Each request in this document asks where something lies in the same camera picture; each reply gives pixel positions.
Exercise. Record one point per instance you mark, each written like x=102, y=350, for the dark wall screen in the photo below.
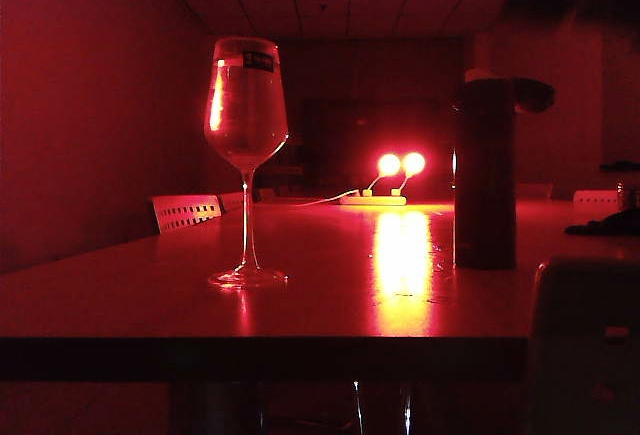
x=330, y=145

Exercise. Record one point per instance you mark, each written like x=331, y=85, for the small white perforated chair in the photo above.
x=231, y=201

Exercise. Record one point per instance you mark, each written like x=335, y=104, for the black thermos cup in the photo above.
x=485, y=180

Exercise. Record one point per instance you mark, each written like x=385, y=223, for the small metal jar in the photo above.
x=627, y=197

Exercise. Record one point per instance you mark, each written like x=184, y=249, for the dark crumpled cloth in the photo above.
x=605, y=225

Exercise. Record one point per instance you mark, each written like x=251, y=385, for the clear stemmed wine glass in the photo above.
x=246, y=125

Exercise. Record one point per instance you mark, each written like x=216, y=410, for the blurred grey chair back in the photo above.
x=585, y=355

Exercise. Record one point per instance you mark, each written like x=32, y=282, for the white slotted chair back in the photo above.
x=595, y=198

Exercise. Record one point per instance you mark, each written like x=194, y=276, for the plain grey chair back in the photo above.
x=535, y=191

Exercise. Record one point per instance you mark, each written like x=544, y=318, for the thick dark table column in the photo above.
x=220, y=407

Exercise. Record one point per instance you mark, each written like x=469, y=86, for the white power strip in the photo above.
x=372, y=200

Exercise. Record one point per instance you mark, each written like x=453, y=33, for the shiny metal table leg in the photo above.
x=358, y=405
x=406, y=405

